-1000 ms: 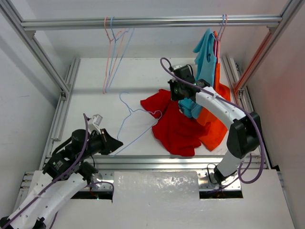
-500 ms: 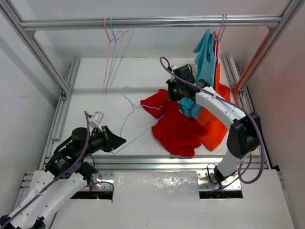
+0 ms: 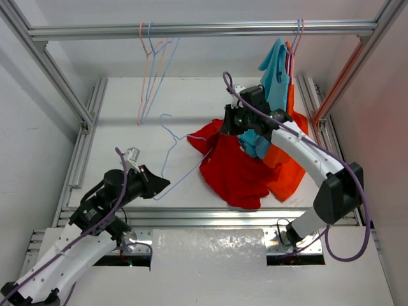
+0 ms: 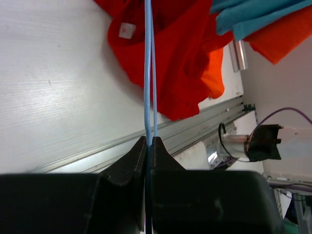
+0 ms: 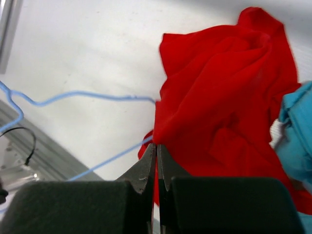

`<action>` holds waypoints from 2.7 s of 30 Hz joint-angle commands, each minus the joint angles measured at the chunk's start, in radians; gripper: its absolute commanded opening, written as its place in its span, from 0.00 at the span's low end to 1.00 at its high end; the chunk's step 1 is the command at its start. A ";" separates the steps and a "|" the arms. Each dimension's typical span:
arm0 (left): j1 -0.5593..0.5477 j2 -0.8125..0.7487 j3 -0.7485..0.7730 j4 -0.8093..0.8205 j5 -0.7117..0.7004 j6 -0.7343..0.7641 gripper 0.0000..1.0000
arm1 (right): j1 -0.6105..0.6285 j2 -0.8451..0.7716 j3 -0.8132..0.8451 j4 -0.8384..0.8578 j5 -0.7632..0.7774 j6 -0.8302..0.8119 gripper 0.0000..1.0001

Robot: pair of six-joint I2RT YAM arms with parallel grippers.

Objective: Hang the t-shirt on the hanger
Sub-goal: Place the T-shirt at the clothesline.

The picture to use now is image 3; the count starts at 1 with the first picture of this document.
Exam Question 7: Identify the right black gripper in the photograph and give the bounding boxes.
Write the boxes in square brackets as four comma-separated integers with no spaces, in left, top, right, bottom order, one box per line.
[221,105,256,138]

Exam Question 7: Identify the red t shirt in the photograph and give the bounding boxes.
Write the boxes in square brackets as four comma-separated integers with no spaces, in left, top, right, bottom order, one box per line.
[187,119,275,210]

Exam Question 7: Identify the blue wire hanger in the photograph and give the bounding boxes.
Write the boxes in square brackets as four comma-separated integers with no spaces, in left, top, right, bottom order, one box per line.
[153,113,213,201]
[137,22,180,126]

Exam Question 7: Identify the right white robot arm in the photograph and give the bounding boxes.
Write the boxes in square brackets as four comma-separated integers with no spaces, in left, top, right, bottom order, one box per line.
[221,85,363,247]

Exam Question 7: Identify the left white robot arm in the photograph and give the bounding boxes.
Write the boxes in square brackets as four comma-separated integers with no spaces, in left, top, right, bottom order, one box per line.
[1,165,170,305]

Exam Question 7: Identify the light blue t shirt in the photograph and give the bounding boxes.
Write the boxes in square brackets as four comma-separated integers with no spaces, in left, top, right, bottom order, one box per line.
[238,38,291,159]

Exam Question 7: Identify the orange t shirt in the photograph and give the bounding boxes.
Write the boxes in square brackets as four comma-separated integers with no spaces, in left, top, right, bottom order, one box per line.
[263,41,309,202]

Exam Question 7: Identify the blue hanger holding shirt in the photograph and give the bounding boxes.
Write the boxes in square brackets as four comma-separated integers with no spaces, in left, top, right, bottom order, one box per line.
[286,19,304,78]

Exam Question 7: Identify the pink hanger holding shirt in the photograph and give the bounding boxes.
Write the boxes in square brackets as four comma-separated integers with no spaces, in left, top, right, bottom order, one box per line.
[290,18,305,82]

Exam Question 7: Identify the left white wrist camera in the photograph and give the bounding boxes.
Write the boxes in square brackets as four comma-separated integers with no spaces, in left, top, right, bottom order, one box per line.
[124,147,140,172]

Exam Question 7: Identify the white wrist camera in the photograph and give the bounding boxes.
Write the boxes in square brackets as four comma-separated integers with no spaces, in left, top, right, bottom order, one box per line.
[124,147,140,172]
[231,84,246,108]

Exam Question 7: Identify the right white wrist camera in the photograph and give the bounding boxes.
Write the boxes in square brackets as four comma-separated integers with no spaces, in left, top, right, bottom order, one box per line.
[231,84,246,108]

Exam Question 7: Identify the aluminium front rail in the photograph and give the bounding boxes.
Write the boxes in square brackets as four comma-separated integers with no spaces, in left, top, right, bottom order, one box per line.
[60,207,361,228]

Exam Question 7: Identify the aluminium rail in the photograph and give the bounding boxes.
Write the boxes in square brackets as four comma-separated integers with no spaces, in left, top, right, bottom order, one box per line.
[60,207,361,228]
[27,19,377,41]

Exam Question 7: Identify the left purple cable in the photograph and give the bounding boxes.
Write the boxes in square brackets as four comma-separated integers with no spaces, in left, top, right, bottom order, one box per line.
[0,147,154,306]

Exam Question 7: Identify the pink wire hanger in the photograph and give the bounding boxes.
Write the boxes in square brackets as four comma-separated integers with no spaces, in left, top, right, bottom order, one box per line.
[137,22,170,126]

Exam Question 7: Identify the aluminium top rail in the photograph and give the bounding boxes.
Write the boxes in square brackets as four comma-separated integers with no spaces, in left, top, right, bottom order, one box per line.
[27,19,377,41]

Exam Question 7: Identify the orange diagonal frame bar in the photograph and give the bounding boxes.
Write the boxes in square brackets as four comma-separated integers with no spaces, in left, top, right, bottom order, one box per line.
[312,41,364,131]

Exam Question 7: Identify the aluminium left frame post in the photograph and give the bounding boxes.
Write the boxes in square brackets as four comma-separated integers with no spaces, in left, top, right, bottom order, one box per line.
[1,1,94,133]

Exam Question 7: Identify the aluminium frame post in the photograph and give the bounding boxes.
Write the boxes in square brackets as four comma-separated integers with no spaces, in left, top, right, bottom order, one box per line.
[1,1,94,133]
[358,0,407,47]

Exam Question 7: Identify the aluminium right frame post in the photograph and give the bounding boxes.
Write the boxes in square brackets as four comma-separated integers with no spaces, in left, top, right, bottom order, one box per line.
[358,0,407,47]

